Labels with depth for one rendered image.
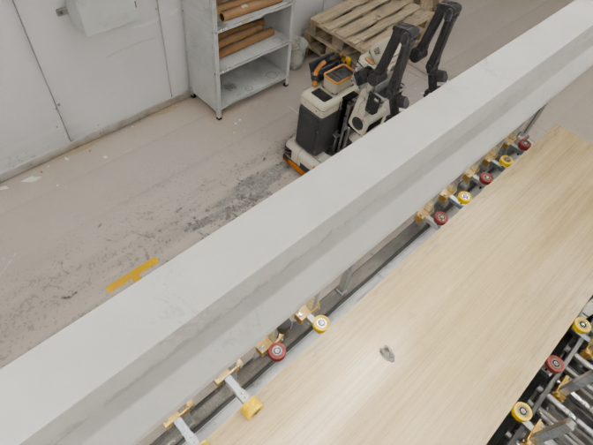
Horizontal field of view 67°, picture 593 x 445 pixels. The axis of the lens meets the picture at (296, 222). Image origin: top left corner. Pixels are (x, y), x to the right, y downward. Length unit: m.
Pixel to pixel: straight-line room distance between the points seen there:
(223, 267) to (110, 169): 3.64
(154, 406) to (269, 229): 0.23
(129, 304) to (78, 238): 3.23
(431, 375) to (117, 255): 2.33
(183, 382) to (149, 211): 3.22
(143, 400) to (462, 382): 1.89
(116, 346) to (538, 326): 2.32
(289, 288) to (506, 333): 1.98
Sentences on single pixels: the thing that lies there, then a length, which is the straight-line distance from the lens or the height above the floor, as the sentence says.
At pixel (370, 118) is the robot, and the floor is 0.80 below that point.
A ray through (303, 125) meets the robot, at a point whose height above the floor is 0.52.
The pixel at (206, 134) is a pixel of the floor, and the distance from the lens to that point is 4.28.
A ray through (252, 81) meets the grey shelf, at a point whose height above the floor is 0.14.
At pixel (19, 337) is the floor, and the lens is 3.44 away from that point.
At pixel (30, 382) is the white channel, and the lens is 0.48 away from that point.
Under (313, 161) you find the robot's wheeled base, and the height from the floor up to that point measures 0.28.
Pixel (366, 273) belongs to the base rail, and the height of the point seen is 0.70.
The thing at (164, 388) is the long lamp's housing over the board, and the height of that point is 2.37.
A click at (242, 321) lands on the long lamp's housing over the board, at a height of 2.38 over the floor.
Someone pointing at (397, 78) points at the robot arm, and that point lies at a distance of 2.86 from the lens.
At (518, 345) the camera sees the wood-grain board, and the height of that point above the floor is 0.90.
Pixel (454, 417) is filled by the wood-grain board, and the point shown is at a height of 0.90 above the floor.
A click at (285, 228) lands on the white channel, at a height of 2.46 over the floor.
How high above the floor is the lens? 2.88
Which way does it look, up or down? 53 degrees down
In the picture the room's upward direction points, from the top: 9 degrees clockwise
